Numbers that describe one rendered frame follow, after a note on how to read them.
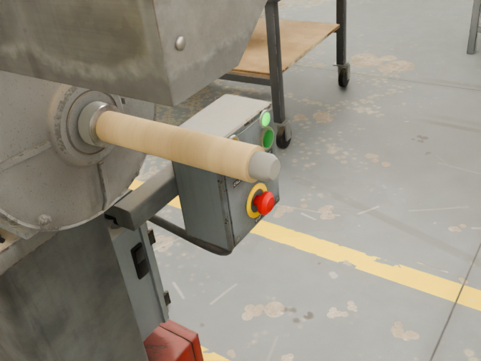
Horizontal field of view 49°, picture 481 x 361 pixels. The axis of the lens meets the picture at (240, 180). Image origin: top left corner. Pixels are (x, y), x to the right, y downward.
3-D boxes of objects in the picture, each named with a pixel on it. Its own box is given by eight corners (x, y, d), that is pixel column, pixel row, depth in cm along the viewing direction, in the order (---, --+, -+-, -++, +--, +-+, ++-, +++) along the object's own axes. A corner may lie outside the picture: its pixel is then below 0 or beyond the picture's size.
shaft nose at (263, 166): (265, 152, 45) (258, 180, 45) (253, 148, 43) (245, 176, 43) (285, 157, 44) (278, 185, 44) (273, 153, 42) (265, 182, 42)
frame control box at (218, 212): (114, 254, 97) (75, 132, 83) (185, 194, 112) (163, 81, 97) (220, 301, 85) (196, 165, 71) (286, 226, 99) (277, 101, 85)
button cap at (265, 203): (245, 214, 88) (243, 195, 86) (258, 202, 91) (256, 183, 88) (265, 220, 86) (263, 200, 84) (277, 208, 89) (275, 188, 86)
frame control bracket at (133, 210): (117, 225, 81) (111, 205, 79) (192, 166, 94) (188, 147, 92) (135, 232, 79) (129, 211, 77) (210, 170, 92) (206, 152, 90)
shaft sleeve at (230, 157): (122, 114, 55) (114, 144, 55) (100, 107, 52) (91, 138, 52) (269, 149, 46) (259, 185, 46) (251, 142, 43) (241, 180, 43)
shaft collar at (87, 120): (115, 107, 57) (104, 147, 57) (83, 95, 53) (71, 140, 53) (129, 109, 56) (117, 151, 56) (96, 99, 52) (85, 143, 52)
